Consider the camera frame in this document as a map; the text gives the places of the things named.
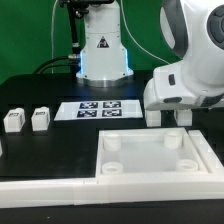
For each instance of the white L-shaped obstacle fence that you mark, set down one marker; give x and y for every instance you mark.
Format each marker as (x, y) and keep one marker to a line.
(122, 188)

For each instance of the white part at left edge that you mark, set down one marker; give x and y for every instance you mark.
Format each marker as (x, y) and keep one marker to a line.
(1, 150)

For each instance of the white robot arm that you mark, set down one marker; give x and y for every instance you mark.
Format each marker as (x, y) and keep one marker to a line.
(193, 29)

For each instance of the white sheet with tags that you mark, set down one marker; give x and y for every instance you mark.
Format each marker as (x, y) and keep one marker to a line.
(110, 109)

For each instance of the white square tabletop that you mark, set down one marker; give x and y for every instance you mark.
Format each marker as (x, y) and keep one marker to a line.
(146, 151)

